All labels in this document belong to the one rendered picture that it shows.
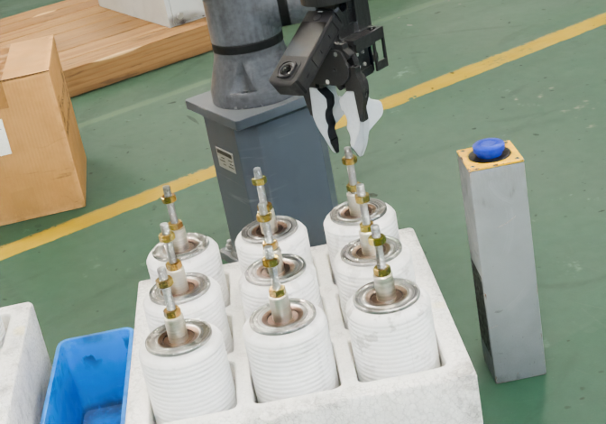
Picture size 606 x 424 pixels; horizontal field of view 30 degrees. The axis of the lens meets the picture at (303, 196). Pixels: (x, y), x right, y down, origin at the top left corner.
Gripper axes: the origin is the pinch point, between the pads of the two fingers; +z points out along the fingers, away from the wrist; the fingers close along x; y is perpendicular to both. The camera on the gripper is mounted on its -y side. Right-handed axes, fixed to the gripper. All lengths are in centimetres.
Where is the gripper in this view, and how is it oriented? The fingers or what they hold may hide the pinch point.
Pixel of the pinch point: (343, 146)
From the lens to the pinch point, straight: 143.9
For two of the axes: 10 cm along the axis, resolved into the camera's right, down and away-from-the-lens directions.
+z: 1.7, 9.0, 3.9
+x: -7.6, -1.3, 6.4
